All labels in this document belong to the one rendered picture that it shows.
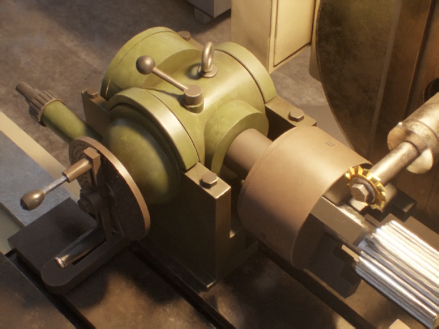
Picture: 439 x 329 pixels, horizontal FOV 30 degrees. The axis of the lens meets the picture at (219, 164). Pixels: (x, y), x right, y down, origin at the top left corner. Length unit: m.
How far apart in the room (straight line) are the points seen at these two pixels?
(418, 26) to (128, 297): 0.63
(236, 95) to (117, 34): 2.17
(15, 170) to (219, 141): 0.80
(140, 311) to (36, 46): 2.20
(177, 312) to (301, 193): 0.34
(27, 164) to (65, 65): 1.40
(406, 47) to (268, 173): 0.28
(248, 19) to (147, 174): 0.41
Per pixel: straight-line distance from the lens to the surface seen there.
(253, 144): 1.23
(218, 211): 1.21
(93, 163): 1.19
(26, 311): 1.37
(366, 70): 1.33
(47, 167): 1.96
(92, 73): 3.24
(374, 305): 1.37
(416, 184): 1.38
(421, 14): 1.19
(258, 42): 1.51
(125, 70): 1.31
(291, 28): 1.50
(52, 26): 3.50
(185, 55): 1.33
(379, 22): 1.26
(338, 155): 1.16
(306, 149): 1.15
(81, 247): 1.30
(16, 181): 1.91
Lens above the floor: 2.14
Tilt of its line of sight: 48 degrees down
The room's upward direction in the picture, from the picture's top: straight up
